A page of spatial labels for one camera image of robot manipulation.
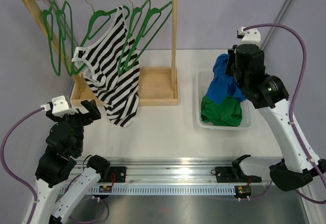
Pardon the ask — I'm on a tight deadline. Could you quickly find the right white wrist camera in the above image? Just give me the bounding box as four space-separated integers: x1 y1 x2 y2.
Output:
237 26 261 46

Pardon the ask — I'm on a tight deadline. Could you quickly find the wooden clothes rack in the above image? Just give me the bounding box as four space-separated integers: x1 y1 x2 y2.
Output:
22 0 178 106

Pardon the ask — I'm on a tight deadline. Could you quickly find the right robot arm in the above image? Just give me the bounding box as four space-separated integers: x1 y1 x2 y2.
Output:
225 44 325 191

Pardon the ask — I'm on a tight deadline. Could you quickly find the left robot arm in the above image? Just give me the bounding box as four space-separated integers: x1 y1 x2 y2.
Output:
23 96 110 223

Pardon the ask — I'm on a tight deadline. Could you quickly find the green tank top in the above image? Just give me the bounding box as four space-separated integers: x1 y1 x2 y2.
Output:
200 96 242 127

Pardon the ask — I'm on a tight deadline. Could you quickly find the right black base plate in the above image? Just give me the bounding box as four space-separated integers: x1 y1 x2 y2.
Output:
210 166 262 183

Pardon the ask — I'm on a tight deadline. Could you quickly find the aluminium mounting rail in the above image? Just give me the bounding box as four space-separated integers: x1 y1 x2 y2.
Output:
58 157 286 185

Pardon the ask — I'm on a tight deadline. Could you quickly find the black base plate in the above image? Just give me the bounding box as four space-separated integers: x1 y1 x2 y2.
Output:
210 166 262 183
98 166 127 183

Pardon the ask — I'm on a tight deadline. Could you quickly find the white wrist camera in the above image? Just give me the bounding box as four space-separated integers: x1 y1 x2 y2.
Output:
237 26 261 46
41 95 78 117

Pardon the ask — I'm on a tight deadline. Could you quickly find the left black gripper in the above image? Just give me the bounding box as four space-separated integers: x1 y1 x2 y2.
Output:
47 99 100 154

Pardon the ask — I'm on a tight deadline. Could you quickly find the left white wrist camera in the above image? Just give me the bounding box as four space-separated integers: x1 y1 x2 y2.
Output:
41 95 78 117

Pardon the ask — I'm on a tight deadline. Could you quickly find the white slotted cable duct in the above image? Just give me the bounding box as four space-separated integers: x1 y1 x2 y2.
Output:
86 185 235 195

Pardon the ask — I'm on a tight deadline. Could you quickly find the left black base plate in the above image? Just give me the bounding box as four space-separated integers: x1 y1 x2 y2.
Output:
98 166 127 183

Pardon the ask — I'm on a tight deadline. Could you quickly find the blue tank top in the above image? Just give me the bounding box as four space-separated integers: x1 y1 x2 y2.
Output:
206 53 246 104

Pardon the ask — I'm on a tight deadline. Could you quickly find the black white striped tank top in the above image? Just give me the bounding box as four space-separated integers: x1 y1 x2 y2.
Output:
72 6 140 128

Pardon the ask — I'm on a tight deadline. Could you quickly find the white plastic basket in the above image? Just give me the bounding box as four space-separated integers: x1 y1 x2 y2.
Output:
195 69 254 131

